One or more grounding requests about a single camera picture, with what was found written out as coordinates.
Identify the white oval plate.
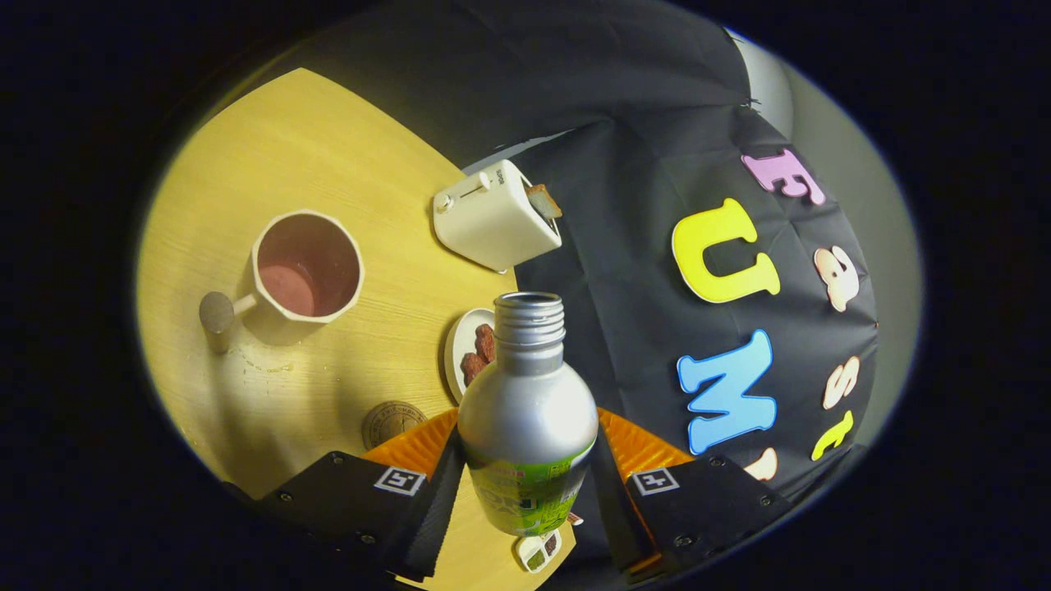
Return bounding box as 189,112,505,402
443,308,498,405

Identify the white toaster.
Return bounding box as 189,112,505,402
433,159,563,273

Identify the silver bottle with green label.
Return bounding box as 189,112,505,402
457,291,599,538

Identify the black backdrop cloth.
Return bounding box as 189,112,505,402
287,0,879,588

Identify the round brown coaster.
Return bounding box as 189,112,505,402
362,401,429,450

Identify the white divided dish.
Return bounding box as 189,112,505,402
514,529,564,573

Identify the toast slice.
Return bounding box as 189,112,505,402
525,184,564,220

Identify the clear juice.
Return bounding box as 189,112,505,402
259,264,317,317

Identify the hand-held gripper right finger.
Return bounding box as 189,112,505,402
588,408,793,580

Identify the beige cup with red inside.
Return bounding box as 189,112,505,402
199,210,365,335

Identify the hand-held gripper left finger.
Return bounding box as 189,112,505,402
259,408,467,582

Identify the wooden table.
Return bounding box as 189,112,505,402
135,67,576,591

